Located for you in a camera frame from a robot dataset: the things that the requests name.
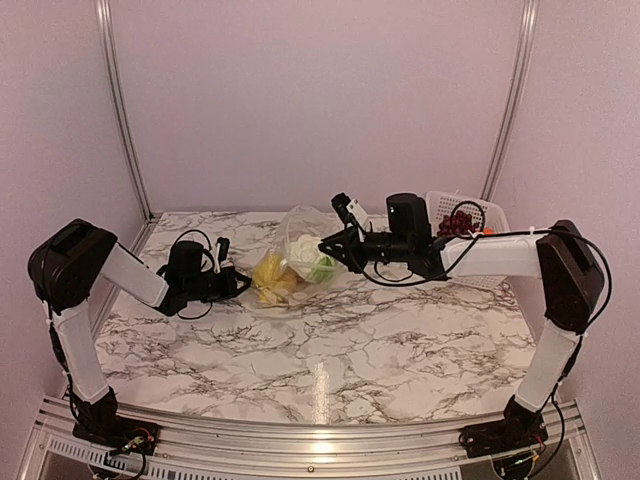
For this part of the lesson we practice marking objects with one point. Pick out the aluminium corner post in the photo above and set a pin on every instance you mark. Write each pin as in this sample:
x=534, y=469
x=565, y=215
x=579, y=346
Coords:
x=515, y=93
x=109, y=48

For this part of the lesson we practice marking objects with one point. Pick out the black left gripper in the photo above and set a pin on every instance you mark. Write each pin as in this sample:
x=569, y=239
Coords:
x=229, y=286

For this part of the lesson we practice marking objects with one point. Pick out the fake yellow banana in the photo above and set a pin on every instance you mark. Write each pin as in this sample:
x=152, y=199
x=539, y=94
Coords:
x=274, y=280

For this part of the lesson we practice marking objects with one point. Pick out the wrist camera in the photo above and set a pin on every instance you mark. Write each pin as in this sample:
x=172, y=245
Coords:
x=220, y=254
x=350, y=212

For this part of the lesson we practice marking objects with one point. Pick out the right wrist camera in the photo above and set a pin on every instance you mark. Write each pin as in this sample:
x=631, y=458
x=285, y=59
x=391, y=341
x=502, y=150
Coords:
x=350, y=212

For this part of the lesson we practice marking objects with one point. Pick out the clear zip top bag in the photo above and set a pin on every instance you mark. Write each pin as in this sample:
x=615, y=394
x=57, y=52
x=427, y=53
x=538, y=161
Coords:
x=298, y=221

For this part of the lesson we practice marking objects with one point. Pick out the fake white cauliflower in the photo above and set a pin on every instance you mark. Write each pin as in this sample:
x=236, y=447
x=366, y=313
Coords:
x=304, y=253

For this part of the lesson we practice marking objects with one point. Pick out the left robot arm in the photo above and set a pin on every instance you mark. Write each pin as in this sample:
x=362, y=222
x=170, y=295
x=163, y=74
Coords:
x=63, y=271

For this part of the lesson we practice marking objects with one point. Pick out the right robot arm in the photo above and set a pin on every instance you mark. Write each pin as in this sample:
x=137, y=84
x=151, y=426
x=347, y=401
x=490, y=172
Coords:
x=576, y=279

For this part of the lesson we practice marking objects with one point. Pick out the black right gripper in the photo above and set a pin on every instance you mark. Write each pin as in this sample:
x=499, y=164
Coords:
x=350, y=253

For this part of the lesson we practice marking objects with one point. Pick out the aluminium front rail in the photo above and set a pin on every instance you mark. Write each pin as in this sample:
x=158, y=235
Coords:
x=191, y=447

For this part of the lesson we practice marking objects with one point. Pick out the aluminium corner post right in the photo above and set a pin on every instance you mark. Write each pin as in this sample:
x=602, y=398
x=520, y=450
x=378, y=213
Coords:
x=515, y=93

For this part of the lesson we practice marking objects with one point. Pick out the aluminium corner post left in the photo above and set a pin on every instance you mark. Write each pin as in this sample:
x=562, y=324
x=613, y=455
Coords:
x=109, y=48

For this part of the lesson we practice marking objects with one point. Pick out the fake green lettuce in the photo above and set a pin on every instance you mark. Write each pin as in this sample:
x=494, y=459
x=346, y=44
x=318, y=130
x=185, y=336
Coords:
x=323, y=271

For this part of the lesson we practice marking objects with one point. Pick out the fake red grapes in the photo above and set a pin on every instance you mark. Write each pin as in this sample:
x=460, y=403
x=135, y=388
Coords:
x=459, y=224

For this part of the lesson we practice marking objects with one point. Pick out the white perforated plastic basket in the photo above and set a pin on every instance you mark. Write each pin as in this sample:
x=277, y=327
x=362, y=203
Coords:
x=490, y=215

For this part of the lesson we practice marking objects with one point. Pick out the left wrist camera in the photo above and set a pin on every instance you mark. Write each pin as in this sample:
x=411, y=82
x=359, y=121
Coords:
x=220, y=254

